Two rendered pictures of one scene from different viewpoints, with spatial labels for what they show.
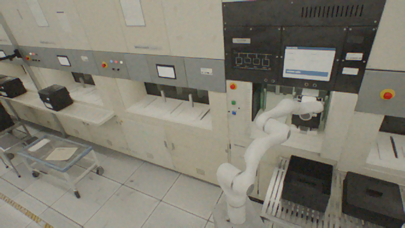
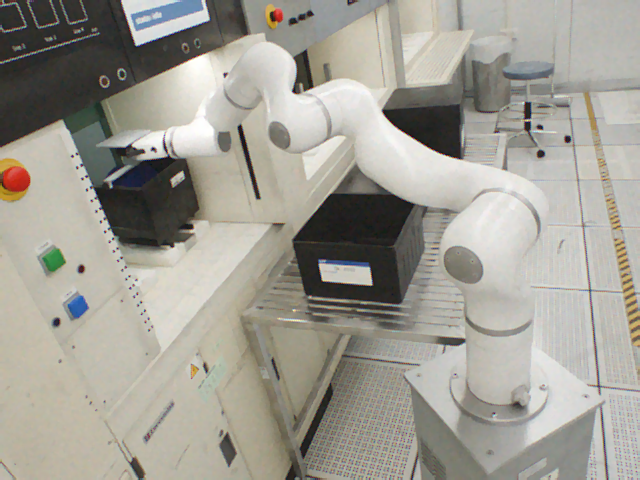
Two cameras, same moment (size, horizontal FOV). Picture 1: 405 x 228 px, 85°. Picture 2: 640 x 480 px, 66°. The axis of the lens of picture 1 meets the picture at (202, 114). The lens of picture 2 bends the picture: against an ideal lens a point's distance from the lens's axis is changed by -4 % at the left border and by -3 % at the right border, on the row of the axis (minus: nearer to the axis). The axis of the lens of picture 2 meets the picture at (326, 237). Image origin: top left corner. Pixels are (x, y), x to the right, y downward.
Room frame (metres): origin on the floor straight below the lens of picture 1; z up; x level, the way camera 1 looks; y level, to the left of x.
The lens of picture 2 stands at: (1.19, 0.53, 1.56)
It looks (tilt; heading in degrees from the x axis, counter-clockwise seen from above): 29 degrees down; 265
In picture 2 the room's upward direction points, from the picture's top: 12 degrees counter-clockwise
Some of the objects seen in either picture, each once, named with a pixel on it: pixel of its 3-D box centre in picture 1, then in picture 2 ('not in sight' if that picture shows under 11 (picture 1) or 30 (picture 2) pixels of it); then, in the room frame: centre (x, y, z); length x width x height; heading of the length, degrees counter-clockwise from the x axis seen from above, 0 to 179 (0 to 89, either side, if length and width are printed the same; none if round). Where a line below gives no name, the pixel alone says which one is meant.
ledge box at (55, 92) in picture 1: (55, 97); not in sight; (2.75, 1.92, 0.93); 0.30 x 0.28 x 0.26; 56
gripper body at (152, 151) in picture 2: (308, 101); (159, 143); (1.47, -0.84, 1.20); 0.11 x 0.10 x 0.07; 149
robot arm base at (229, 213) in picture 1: (236, 208); (498, 351); (0.86, -0.14, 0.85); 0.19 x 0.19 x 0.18
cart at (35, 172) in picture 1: (62, 161); not in sight; (2.26, 1.89, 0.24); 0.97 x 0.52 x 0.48; 61
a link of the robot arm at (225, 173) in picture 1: (231, 183); (489, 268); (0.89, -0.12, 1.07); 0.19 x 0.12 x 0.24; 38
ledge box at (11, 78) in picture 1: (10, 87); not in sight; (3.37, 2.94, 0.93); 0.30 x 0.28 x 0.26; 62
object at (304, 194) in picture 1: (307, 181); (362, 244); (1.00, -0.66, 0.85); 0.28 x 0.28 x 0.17; 57
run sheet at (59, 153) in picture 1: (61, 153); not in sight; (2.14, 1.75, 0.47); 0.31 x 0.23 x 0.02; 80
